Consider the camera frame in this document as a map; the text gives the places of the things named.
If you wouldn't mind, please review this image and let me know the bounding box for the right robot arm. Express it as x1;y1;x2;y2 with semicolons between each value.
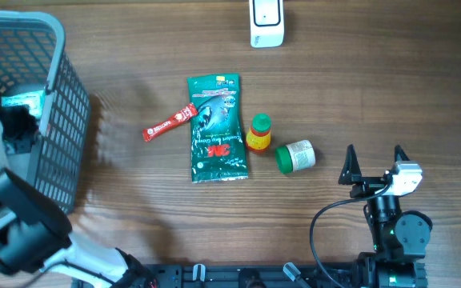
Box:
338;145;433;288

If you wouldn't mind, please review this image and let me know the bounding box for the green 3M gloves packet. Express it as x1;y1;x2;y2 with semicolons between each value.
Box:
187;74;248;183

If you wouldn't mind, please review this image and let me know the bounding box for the green cap sauce bottle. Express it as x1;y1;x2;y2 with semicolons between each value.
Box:
246;114;271;154

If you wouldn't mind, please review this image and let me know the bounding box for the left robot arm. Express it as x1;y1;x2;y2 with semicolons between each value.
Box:
0;94;156;287

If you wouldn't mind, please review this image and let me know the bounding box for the red stick sachet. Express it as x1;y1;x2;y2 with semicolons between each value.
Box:
142;103;198;142

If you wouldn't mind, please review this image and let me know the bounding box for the white barcode scanner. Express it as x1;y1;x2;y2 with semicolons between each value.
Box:
249;0;285;49

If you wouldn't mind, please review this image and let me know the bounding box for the green lid white jar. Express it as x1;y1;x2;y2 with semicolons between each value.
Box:
275;140;316;174

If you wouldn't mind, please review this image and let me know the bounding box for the teal white sachet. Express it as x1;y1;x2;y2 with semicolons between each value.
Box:
2;90;46;120

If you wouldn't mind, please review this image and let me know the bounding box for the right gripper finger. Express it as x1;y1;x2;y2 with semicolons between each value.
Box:
394;145;410;162
338;144;363;185

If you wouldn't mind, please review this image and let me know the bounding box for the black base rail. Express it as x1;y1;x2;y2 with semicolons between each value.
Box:
134;262;428;288

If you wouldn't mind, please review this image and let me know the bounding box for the grey plastic mesh basket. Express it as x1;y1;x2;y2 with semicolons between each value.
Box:
0;10;90;214

